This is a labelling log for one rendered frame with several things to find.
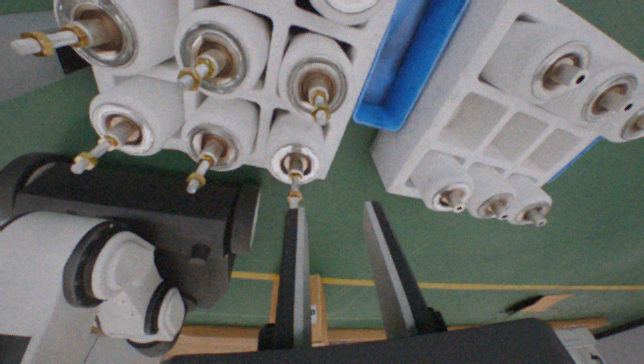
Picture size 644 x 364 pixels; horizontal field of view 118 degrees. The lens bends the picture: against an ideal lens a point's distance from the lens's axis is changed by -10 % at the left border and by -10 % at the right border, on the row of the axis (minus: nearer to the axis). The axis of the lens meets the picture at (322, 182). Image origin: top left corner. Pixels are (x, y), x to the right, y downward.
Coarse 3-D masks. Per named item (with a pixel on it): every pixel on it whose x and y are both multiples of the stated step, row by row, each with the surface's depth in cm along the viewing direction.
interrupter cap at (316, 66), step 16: (304, 64) 24; (320, 64) 25; (336, 64) 25; (288, 80) 25; (304, 80) 26; (336, 80) 26; (288, 96) 27; (304, 96) 27; (336, 96) 27; (304, 112) 28
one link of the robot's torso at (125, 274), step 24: (120, 240) 34; (144, 240) 42; (96, 264) 30; (120, 264) 34; (144, 264) 41; (96, 288) 30; (120, 288) 35; (144, 288) 52; (168, 288) 61; (120, 312) 49; (144, 312) 53
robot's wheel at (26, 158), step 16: (16, 160) 46; (32, 160) 47; (48, 160) 50; (64, 160) 54; (0, 176) 43; (16, 176) 44; (32, 176) 47; (0, 192) 43; (16, 192) 44; (0, 208) 43
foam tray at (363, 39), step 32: (192, 0) 25; (224, 0) 25; (256, 0) 26; (288, 0) 26; (288, 32) 34; (320, 32) 29; (352, 32) 29; (384, 32) 29; (160, 64) 30; (352, 64) 32; (192, 96) 33; (256, 96) 34; (352, 96) 35; (256, 160) 41
